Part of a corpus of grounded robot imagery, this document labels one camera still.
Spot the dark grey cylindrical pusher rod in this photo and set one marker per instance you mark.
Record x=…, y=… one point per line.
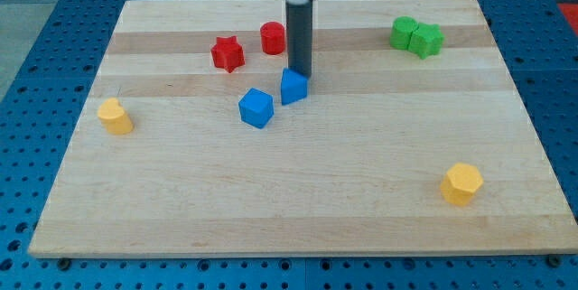
x=298, y=15

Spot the red cylinder block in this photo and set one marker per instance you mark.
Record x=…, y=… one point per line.
x=272, y=38

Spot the blue triangular block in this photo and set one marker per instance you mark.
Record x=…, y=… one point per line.
x=294, y=86

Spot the red star block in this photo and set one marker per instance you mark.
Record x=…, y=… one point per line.
x=227, y=53

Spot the green cylinder block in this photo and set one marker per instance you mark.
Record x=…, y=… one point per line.
x=402, y=31

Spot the blue cube block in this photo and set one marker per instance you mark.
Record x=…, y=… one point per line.
x=256, y=108

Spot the green star block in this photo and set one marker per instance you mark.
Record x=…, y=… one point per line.
x=426, y=40

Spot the light wooden board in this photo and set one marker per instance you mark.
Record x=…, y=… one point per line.
x=354, y=169

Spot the yellow heart block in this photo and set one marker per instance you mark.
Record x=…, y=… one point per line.
x=114, y=118

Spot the yellow hexagon block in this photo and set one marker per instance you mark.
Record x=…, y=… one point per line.
x=460, y=184

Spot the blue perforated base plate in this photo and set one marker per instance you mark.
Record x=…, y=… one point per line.
x=42, y=106

